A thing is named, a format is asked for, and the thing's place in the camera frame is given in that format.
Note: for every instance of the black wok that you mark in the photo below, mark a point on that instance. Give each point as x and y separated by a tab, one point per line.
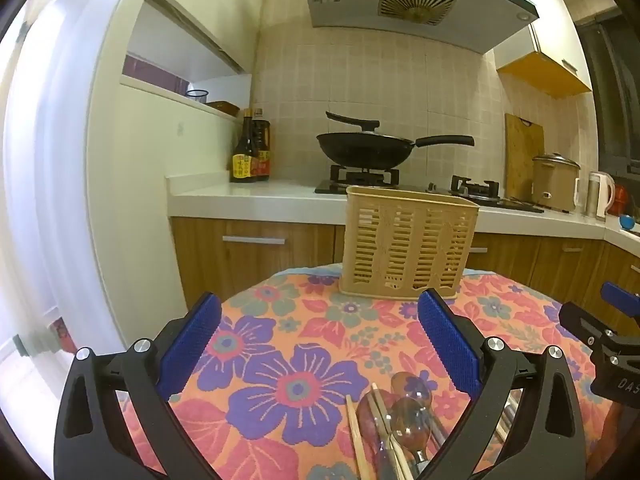
365	150

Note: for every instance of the red-label dark sauce bottle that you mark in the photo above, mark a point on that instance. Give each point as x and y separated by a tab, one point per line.
263	157

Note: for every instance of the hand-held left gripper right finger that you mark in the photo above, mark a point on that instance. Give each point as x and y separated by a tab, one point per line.
450	345

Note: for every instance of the floral tablecloth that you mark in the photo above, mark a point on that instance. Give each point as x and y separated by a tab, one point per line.
300	340

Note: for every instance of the wooden cutting board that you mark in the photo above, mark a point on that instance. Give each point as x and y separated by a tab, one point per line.
522	155

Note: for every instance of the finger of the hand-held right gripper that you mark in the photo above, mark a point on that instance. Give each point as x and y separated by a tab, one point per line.
620	296
585	322

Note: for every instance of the white kitchen countertop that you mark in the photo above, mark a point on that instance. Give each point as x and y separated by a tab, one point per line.
240	197

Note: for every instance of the wooden chopstick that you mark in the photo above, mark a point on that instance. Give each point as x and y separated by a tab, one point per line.
382	415
357	435

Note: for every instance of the small blue ball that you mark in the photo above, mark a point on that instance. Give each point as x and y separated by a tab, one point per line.
625	222

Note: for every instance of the wooden base cabinet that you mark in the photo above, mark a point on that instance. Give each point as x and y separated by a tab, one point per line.
250	270

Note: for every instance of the brown wooden spoon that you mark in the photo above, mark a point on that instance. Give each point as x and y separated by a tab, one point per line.
407	387

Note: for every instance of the white and yellow wall cabinet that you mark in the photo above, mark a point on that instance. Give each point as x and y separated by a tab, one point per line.
550	25

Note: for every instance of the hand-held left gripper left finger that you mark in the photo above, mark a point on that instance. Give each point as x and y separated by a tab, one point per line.
192	345

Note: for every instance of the clear cup with dark rim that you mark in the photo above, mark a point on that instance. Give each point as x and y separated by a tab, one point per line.
197	97

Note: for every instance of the beige plastic utensil basket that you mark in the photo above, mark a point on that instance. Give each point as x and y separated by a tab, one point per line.
405	245

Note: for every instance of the tall dark sauce bottle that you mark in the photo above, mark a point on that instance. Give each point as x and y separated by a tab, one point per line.
242	160

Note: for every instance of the red container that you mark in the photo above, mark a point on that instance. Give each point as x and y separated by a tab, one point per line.
621	200

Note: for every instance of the black gas stove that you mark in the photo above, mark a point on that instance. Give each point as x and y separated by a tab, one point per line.
332	187

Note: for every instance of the brown wooden box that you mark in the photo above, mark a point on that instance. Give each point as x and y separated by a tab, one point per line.
222	107

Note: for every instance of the grey range hood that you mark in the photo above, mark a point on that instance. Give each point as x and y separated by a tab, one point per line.
350	0

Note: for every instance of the white electric kettle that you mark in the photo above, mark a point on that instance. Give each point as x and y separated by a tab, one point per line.
600	195

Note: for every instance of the beige rice cooker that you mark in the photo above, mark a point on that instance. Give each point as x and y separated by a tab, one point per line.
555	185

